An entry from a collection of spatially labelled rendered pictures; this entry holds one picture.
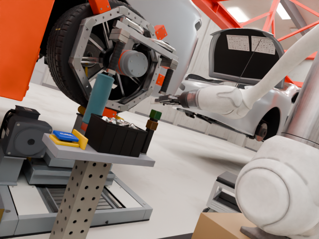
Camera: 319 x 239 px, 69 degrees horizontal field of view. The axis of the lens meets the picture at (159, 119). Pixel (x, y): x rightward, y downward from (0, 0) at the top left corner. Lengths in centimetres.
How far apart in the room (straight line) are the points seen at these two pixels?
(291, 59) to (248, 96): 23
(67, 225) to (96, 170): 22
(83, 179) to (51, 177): 50
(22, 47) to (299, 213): 97
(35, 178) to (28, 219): 29
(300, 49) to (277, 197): 54
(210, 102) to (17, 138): 87
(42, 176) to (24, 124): 30
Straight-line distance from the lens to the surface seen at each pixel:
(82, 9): 136
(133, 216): 143
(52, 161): 139
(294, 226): 55
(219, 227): 77
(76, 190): 95
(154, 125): 104
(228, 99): 89
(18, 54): 102
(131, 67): 121
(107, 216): 132
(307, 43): 89
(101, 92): 117
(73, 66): 124
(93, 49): 174
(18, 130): 124
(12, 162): 134
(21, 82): 103
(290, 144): 56
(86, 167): 90
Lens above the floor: 68
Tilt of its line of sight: 3 degrees down
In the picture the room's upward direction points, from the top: 20 degrees clockwise
